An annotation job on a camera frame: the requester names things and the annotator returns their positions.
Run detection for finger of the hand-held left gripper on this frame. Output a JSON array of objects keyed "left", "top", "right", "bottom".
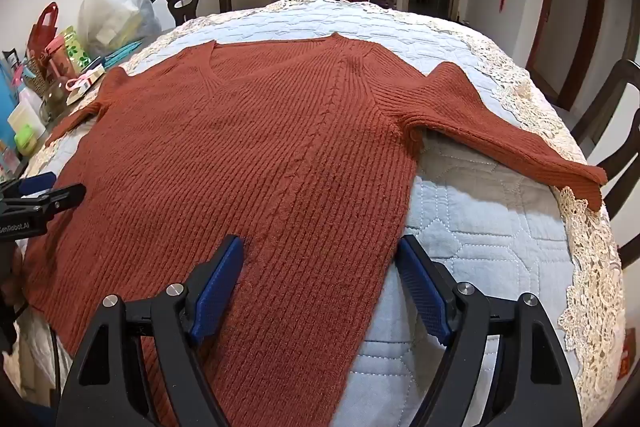
[
  {"left": 0, "top": 183, "right": 87, "bottom": 220},
  {"left": 0, "top": 172, "right": 57, "bottom": 198}
]

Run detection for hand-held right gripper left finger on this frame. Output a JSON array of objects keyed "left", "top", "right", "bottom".
[{"left": 56, "top": 234, "right": 246, "bottom": 427}]

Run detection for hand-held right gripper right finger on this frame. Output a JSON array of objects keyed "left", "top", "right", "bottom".
[{"left": 397, "top": 234, "right": 583, "bottom": 427}]

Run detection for rust red knitted sweater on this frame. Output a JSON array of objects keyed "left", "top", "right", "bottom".
[{"left": 22, "top": 32, "right": 608, "bottom": 427}]

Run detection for turquoise clothes hangers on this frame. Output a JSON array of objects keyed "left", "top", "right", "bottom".
[{"left": 102, "top": 39, "right": 147, "bottom": 68}]

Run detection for white container with green lid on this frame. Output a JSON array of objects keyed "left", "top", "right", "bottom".
[{"left": 7, "top": 99, "right": 47, "bottom": 154}]

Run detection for light blue quilted lace-edged cover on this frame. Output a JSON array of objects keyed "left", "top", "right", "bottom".
[{"left": 15, "top": 0, "right": 628, "bottom": 427}]

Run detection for blue box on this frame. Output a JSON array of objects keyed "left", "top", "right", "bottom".
[{"left": 0, "top": 57, "right": 26, "bottom": 150}]

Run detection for glass jar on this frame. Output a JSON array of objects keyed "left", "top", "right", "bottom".
[{"left": 40, "top": 79, "right": 74, "bottom": 124}]

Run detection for pink ribbon packet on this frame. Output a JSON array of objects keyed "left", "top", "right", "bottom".
[{"left": 65, "top": 67, "right": 107, "bottom": 102}]

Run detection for pink drinking bottle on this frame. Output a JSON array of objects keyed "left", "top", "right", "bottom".
[{"left": 42, "top": 34, "right": 77, "bottom": 80}]

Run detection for green floral packet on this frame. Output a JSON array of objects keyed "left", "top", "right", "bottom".
[{"left": 60, "top": 26, "right": 97, "bottom": 72}]

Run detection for red gift bag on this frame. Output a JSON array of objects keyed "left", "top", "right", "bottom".
[{"left": 26, "top": 3, "right": 63, "bottom": 62}]

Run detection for white plastic bag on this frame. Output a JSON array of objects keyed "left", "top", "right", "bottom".
[{"left": 77, "top": 0, "right": 163, "bottom": 58}]

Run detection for brown wooden door frame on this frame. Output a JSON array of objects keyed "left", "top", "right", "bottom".
[{"left": 525, "top": 0, "right": 609, "bottom": 111}]

